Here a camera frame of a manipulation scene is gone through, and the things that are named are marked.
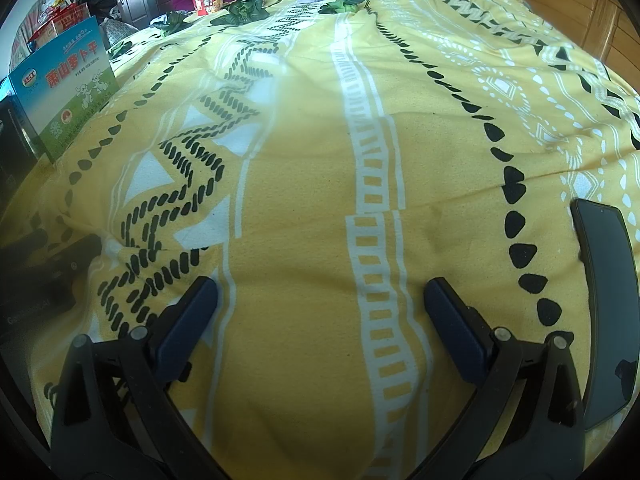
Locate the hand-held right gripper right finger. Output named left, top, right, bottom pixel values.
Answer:
left=424, top=277, right=586, bottom=480

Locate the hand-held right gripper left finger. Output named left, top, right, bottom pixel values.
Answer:
left=50, top=276, right=231, bottom=480

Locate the black product box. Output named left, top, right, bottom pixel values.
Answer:
left=0, top=95, right=40, bottom=211

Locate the black smartphone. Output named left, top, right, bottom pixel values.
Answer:
left=570, top=198, right=640, bottom=431

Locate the yellow patterned blanket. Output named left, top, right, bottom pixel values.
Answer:
left=0, top=0, right=640, bottom=480

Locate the blue and green carton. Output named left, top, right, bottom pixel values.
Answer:
left=8, top=15, right=121, bottom=165

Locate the red cardboard box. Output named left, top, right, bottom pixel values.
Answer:
left=27, top=2, right=92, bottom=43

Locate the wooden headboard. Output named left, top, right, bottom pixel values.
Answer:
left=492, top=0, right=640, bottom=88

